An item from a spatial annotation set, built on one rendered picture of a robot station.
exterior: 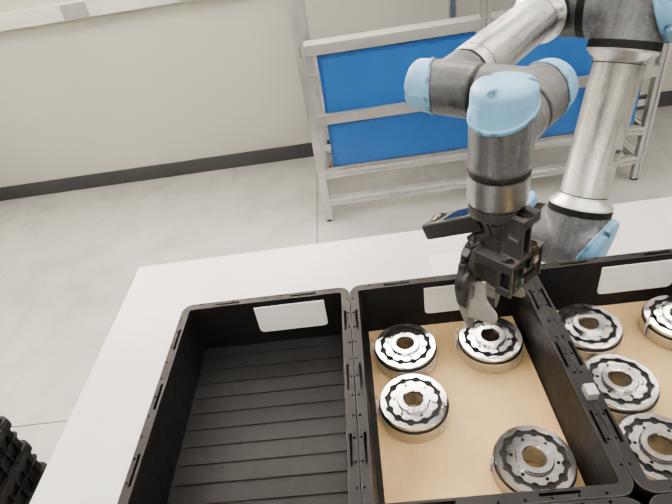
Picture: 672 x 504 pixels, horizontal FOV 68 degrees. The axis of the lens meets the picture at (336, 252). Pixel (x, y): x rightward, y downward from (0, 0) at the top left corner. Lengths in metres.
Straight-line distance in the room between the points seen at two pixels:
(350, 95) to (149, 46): 1.46
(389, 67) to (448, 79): 1.75
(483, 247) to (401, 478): 0.34
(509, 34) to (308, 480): 0.72
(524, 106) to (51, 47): 3.33
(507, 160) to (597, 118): 0.43
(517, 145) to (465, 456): 0.43
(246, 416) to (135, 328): 0.54
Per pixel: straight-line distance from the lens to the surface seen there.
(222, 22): 3.34
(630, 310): 1.02
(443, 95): 0.72
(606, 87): 1.02
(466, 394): 0.84
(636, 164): 3.10
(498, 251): 0.69
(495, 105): 0.58
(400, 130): 2.58
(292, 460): 0.80
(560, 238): 1.04
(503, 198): 0.63
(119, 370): 1.24
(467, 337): 0.88
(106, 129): 3.76
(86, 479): 1.09
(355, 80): 2.47
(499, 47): 0.82
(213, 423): 0.88
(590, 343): 0.90
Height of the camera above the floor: 1.50
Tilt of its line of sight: 36 degrees down
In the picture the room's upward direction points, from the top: 10 degrees counter-clockwise
